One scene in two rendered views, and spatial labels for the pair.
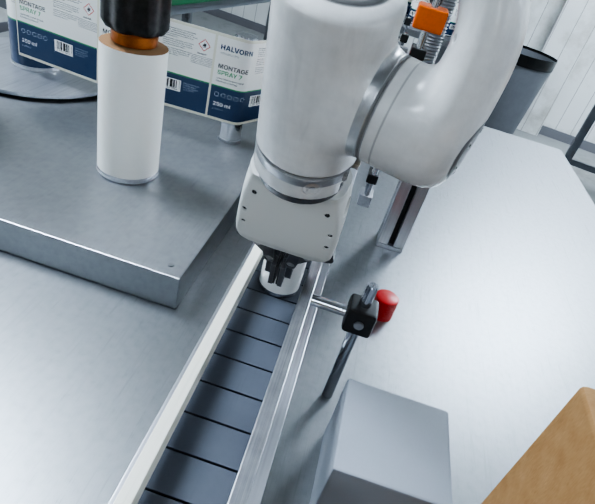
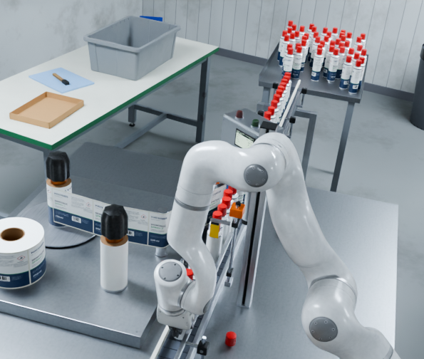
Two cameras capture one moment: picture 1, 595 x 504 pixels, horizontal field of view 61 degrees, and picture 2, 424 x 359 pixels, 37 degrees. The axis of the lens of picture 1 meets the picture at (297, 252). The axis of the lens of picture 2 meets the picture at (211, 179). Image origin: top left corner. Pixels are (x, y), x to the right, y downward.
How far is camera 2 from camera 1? 1.36 m
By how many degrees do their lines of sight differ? 9
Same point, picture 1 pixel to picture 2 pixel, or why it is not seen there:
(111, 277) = (114, 337)
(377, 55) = (179, 288)
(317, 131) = (170, 303)
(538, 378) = not seen: outside the picture
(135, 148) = (117, 278)
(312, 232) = (180, 322)
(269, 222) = (167, 319)
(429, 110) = (192, 300)
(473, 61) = (198, 292)
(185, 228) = (141, 313)
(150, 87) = (122, 255)
